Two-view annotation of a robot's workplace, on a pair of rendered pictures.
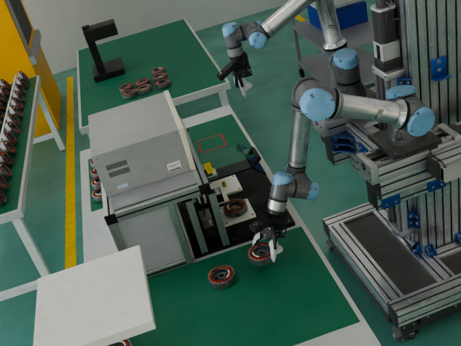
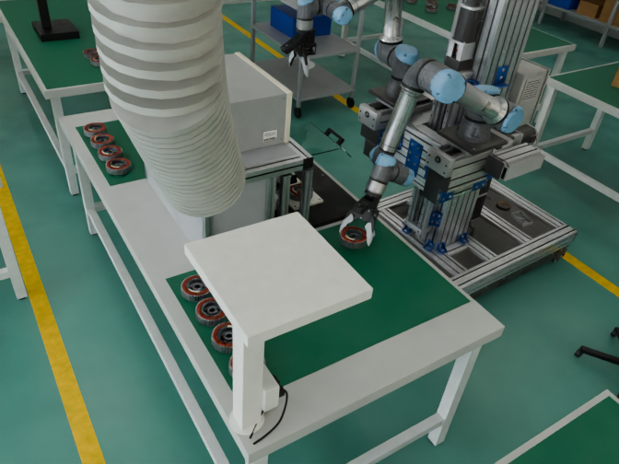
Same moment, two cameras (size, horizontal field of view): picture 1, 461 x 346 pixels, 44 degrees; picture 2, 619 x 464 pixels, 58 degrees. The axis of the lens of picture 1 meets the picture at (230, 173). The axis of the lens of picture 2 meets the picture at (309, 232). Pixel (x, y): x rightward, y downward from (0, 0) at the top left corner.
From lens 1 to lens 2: 1.07 m
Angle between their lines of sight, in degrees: 25
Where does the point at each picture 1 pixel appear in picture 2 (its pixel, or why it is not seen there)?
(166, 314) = not seen: hidden behind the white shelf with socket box
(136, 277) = (320, 244)
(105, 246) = (149, 225)
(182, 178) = (279, 150)
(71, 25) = not seen: outside the picture
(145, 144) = (251, 105)
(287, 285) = (385, 269)
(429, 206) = (452, 206)
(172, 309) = not seen: hidden behind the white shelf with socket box
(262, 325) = (379, 306)
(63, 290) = (232, 258)
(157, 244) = (243, 222)
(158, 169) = (254, 137)
